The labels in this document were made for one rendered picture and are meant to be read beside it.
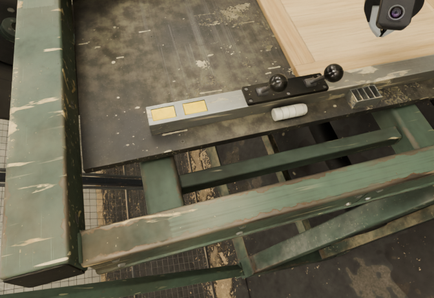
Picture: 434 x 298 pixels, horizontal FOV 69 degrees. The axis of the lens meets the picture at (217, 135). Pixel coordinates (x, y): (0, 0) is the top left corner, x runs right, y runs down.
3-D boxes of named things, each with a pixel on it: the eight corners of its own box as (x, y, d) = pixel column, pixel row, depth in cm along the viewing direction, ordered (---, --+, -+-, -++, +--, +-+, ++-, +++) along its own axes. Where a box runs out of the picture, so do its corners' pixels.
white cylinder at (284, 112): (274, 123, 74) (305, 117, 75) (277, 116, 71) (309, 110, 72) (270, 113, 75) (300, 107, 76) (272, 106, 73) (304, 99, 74)
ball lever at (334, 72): (316, 90, 75) (349, 78, 62) (301, 93, 75) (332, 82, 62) (313, 74, 75) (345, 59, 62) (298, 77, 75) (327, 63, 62)
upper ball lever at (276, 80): (269, 99, 73) (292, 89, 60) (254, 102, 73) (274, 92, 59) (266, 83, 73) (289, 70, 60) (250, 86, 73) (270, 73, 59)
